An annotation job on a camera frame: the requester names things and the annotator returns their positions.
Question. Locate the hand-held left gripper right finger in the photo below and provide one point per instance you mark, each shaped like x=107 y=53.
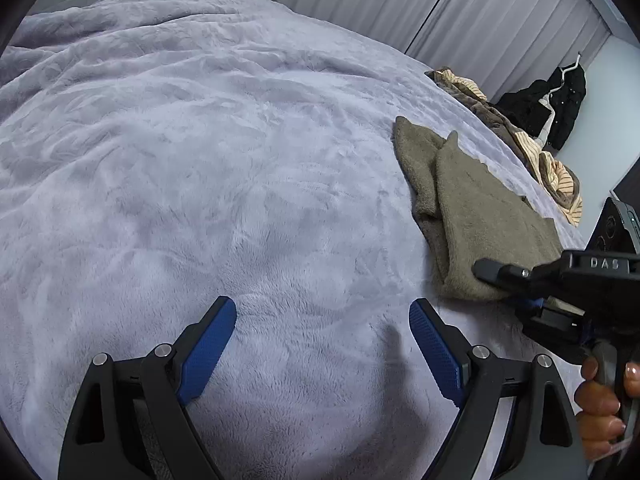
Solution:
x=435 y=350

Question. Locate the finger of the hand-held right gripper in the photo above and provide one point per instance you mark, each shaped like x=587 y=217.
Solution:
x=515 y=275
x=547 y=325

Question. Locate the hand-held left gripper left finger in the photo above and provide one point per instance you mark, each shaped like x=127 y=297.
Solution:
x=207 y=350

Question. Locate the olive brown knit sweater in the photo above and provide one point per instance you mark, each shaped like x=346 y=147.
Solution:
x=475 y=210

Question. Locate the white clothes hanger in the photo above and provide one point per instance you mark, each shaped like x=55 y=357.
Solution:
x=565 y=72

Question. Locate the person's right hand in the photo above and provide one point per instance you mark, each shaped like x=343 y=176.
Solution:
x=597 y=410

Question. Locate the black monitor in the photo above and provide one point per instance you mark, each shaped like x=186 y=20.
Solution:
x=629 y=180

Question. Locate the striped brown fleece garment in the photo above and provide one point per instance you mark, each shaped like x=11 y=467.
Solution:
x=545 y=160

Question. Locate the black jacket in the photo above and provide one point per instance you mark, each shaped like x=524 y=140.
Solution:
x=560 y=110

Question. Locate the lavender fleece blanket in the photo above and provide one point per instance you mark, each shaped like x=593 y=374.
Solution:
x=200 y=160

